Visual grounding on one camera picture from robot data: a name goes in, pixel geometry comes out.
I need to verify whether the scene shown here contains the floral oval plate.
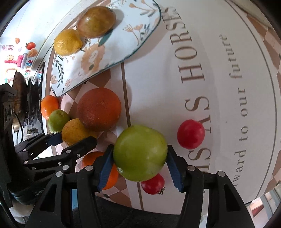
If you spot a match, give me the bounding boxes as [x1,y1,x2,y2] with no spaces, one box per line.
[50,0,162,97]

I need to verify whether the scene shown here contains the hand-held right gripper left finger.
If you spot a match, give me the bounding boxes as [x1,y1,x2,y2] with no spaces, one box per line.
[25,145,120,228]

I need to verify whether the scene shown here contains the brown-green passion fruit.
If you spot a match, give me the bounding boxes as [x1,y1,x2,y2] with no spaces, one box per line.
[76,6,116,39]

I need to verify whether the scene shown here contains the yellow citrus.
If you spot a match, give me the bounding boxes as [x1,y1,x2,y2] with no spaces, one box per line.
[54,29,83,56]
[61,118,98,147]

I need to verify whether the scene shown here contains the dark metal wok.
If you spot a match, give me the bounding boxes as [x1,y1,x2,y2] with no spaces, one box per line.
[12,71,28,134]

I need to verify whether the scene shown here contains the black gas stove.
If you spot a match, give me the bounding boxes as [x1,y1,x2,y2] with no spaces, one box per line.
[26,61,47,135]

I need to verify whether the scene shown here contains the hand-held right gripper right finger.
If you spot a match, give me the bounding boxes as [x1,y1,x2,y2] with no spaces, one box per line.
[166,144,256,228]

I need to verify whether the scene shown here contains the small bright orange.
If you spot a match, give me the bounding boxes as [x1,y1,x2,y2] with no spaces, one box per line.
[41,95,60,120]
[82,151,119,190]

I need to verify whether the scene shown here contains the large dark orange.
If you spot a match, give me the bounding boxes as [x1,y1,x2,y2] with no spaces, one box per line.
[77,87,122,132]

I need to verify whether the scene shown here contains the small red apple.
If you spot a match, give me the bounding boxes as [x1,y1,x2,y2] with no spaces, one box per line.
[177,119,205,148]
[140,173,165,195]

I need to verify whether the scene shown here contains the green apple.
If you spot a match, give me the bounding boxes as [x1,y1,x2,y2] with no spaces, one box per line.
[113,125,168,182]
[48,109,71,134]

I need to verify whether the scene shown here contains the colourful wall stickers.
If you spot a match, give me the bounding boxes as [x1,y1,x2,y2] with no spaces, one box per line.
[0,37,37,84]

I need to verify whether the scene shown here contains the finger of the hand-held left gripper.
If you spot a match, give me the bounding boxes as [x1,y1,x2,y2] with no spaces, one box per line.
[23,136,98,174]
[14,132,64,164]

